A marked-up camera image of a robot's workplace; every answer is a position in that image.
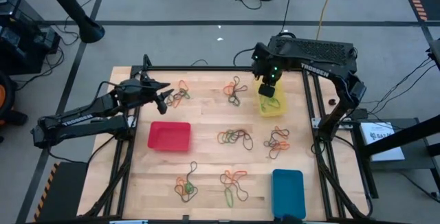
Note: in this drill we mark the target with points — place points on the grey device edge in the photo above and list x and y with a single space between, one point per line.
436 50

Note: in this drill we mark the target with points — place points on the blue plastic basket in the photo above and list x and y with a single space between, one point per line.
288 196

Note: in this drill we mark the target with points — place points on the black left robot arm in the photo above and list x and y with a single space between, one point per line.
77 119

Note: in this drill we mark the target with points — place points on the black equipment cart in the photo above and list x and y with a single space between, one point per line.
20 45

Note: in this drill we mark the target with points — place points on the black computer case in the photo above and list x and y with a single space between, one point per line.
316 48

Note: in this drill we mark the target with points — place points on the red plastic basket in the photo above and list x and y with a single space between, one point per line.
168 136

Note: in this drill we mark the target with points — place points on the black aluminium table frame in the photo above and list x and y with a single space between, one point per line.
206 68

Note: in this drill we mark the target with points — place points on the black metal beam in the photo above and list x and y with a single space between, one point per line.
412 131

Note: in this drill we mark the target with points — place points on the white printed sheet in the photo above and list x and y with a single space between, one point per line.
368 128

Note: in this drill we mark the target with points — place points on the yellow plastic basket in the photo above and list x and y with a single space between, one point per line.
282 110

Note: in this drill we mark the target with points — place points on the black floor stand pole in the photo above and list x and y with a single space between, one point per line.
91 31

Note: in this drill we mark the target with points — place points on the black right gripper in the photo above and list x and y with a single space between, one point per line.
269 76

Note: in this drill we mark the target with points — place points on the black power adapter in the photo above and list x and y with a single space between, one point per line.
359 114

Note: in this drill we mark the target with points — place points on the orange black wheeled machine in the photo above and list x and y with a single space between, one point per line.
5 97

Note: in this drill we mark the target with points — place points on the small black round knob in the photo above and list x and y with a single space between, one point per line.
332 102

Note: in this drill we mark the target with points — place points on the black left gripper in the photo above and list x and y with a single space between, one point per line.
134 93

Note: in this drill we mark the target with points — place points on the dark grey floor platform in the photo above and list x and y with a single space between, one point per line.
423 162

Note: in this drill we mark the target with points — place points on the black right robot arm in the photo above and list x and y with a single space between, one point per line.
319 69

